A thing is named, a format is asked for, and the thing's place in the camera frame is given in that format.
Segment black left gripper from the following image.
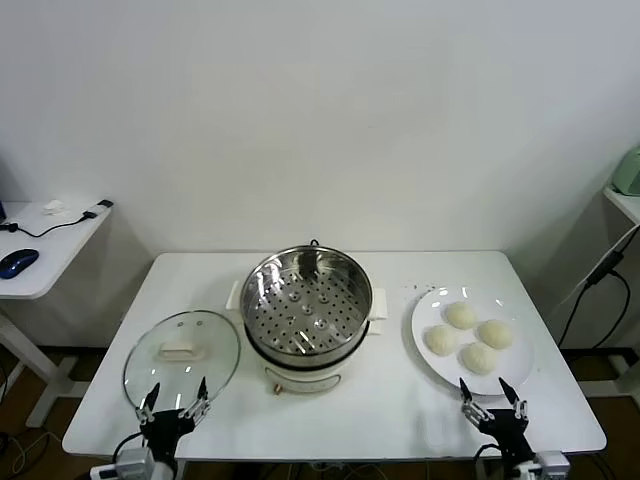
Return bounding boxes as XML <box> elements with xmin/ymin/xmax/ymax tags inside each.
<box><xmin>134</xmin><ymin>376</ymin><xmax>211</xmax><ymax>464</ymax></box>

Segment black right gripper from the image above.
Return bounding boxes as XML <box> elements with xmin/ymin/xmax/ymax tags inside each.
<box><xmin>458</xmin><ymin>377</ymin><xmax>535</xmax><ymax>464</ymax></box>

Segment white steamed baozi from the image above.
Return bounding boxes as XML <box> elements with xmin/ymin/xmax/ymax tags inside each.
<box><xmin>477</xmin><ymin>318</ymin><xmax>515</xmax><ymax>350</ymax></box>
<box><xmin>459</xmin><ymin>341</ymin><xmax>500</xmax><ymax>375</ymax></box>
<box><xmin>423</xmin><ymin>324</ymin><xmax>459</xmax><ymax>357</ymax></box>
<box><xmin>444</xmin><ymin>301</ymin><xmax>478</xmax><ymax>331</ymax></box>

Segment round glass pot lid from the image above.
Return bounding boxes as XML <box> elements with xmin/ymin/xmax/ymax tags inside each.
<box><xmin>122</xmin><ymin>308</ymin><xmax>242</xmax><ymax>412</ymax></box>

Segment steel perforated steamer basket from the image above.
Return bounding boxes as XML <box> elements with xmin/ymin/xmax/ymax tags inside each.
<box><xmin>239</xmin><ymin>244</ymin><xmax>374</xmax><ymax>357</ymax></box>

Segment large white plate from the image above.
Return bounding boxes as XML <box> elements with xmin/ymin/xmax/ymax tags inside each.
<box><xmin>410</xmin><ymin>285</ymin><xmax>535</xmax><ymax>397</ymax></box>

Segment white electric cooker pot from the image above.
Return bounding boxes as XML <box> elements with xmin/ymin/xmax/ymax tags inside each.
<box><xmin>225</xmin><ymin>279</ymin><xmax>389</xmax><ymax>396</ymax></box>

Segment black power adapter brick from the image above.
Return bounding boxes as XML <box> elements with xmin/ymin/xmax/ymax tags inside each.
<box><xmin>585</xmin><ymin>249</ymin><xmax>626</xmax><ymax>287</ymax></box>

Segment white side desk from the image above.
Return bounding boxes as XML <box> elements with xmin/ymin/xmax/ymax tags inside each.
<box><xmin>0</xmin><ymin>200</ymin><xmax>114</xmax><ymax>429</ymax></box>

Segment blue computer mouse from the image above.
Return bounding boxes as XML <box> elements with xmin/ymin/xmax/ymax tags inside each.
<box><xmin>0</xmin><ymin>248</ymin><xmax>40</xmax><ymax>280</ymax></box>

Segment grey black usb adapter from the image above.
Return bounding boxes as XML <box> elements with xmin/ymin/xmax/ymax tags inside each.
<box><xmin>82</xmin><ymin>198</ymin><xmax>114</xmax><ymax>220</ymax></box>

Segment white narrow side table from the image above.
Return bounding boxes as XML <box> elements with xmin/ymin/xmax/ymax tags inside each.
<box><xmin>602</xmin><ymin>185</ymin><xmax>640</xmax><ymax>399</ymax></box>

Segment pale green appliance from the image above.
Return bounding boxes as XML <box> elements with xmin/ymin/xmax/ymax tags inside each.
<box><xmin>612</xmin><ymin>145</ymin><xmax>640</xmax><ymax>196</ymax></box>

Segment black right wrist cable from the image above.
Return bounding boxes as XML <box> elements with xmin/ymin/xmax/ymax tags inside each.
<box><xmin>472</xmin><ymin>442</ymin><xmax>501</xmax><ymax>480</ymax></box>

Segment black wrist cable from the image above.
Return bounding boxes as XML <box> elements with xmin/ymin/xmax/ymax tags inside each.
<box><xmin>112</xmin><ymin>432</ymin><xmax>151</xmax><ymax>466</ymax></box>
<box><xmin>472</xmin><ymin>442</ymin><xmax>501</xmax><ymax>480</ymax></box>

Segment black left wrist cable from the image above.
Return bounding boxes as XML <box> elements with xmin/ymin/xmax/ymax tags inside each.
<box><xmin>112</xmin><ymin>432</ymin><xmax>151</xmax><ymax>466</ymax></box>

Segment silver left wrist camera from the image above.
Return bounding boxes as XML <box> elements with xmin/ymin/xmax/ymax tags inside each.
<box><xmin>113</xmin><ymin>447</ymin><xmax>154</xmax><ymax>480</ymax></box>

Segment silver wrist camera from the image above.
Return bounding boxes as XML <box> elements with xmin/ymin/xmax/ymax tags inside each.
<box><xmin>113</xmin><ymin>447</ymin><xmax>154</xmax><ymax>480</ymax></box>
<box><xmin>534</xmin><ymin>449</ymin><xmax>571</xmax><ymax>479</ymax></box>

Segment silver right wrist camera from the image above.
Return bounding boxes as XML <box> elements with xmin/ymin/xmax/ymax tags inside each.
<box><xmin>534</xmin><ymin>449</ymin><xmax>571</xmax><ymax>479</ymax></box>

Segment black power cable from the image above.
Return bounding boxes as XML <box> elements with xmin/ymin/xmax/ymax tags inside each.
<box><xmin>557</xmin><ymin>272</ymin><xmax>631</xmax><ymax>349</ymax></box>

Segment thin white hanging cable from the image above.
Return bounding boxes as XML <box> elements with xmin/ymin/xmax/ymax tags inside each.
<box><xmin>562</xmin><ymin>229</ymin><xmax>636</xmax><ymax>309</ymax></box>

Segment black desk cable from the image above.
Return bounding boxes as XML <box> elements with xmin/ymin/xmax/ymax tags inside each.
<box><xmin>0</xmin><ymin>212</ymin><xmax>96</xmax><ymax>239</ymax></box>

